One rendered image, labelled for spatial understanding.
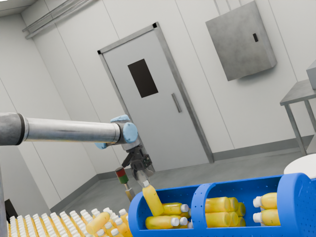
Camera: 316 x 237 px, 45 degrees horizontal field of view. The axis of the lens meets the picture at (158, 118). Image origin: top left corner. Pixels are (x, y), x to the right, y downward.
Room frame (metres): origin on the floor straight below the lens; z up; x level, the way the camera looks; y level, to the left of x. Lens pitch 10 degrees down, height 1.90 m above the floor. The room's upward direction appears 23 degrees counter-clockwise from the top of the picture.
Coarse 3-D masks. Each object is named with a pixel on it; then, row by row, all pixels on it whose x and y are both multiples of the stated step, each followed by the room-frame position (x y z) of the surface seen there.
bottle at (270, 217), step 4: (264, 212) 1.44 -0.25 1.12; (268, 212) 1.42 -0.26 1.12; (272, 212) 1.41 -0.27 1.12; (276, 212) 1.39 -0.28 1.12; (260, 216) 1.45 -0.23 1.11; (264, 216) 1.42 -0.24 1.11; (268, 216) 1.41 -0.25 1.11; (272, 216) 1.39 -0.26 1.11; (276, 216) 1.38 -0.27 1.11; (264, 220) 1.42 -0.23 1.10; (268, 220) 1.40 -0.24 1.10; (272, 220) 1.39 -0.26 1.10; (276, 220) 1.38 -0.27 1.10; (268, 224) 1.41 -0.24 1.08; (272, 224) 1.40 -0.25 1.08; (276, 224) 1.39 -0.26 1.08; (280, 224) 1.38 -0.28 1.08
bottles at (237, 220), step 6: (240, 204) 1.67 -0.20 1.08; (240, 210) 1.66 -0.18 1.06; (264, 210) 1.51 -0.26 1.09; (174, 216) 1.82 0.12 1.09; (180, 216) 1.82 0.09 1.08; (186, 216) 1.86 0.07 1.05; (234, 216) 1.61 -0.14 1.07; (240, 216) 1.66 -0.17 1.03; (180, 222) 1.79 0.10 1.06; (186, 222) 1.79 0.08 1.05; (234, 222) 1.60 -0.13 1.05; (240, 222) 1.63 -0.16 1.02; (174, 228) 1.81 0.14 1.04; (180, 228) 1.83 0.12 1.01; (186, 228) 1.82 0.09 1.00; (192, 228) 1.81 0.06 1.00
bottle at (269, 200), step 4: (272, 192) 1.47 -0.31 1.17; (276, 192) 1.46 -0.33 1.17; (264, 196) 1.47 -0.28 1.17; (268, 196) 1.45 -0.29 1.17; (272, 196) 1.44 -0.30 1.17; (276, 196) 1.43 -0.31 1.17; (260, 200) 1.48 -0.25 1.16; (264, 200) 1.45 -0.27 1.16; (268, 200) 1.44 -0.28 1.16; (272, 200) 1.43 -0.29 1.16; (276, 200) 1.42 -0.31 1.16; (264, 204) 1.45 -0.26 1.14; (268, 204) 1.44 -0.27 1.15; (272, 204) 1.43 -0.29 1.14; (276, 204) 1.42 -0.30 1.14; (272, 208) 1.44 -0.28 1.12; (276, 208) 1.43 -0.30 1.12
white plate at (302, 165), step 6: (306, 156) 1.97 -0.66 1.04; (312, 156) 1.94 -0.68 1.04; (294, 162) 1.96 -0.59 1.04; (300, 162) 1.93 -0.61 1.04; (306, 162) 1.90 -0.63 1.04; (312, 162) 1.87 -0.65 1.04; (288, 168) 1.92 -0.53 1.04; (294, 168) 1.89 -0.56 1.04; (300, 168) 1.86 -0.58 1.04; (306, 168) 1.83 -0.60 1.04; (312, 168) 1.80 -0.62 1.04; (306, 174) 1.77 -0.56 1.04; (312, 174) 1.74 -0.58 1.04
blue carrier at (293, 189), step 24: (168, 192) 1.94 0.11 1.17; (192, 192) 1.86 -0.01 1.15; (216, 192) 1.78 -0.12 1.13; (240, 192) 1.70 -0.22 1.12; (264, 192) 1.63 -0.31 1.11; (288, 192) 1.33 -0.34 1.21; (312, 192) 1.45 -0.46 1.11; (144, 216) 1.92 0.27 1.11; (192, 216) 1.58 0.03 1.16; (288, 216) 1.30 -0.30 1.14; (312, 216) 1.39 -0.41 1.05
